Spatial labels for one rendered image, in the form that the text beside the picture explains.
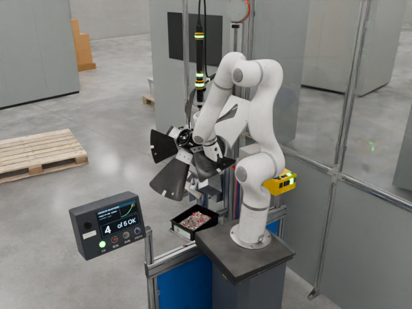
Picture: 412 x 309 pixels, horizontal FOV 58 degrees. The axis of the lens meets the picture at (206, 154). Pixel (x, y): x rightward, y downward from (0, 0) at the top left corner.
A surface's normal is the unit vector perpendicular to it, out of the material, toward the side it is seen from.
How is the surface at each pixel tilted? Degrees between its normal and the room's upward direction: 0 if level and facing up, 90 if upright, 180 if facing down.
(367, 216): 90
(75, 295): 0
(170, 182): 54
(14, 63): 90
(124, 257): 0
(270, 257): 5
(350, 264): 90
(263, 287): 90
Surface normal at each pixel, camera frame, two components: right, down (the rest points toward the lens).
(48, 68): 0.73, 0.29
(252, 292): 0.53, 0.36
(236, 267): 0.08, -0.90
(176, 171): -0.01, -0.15
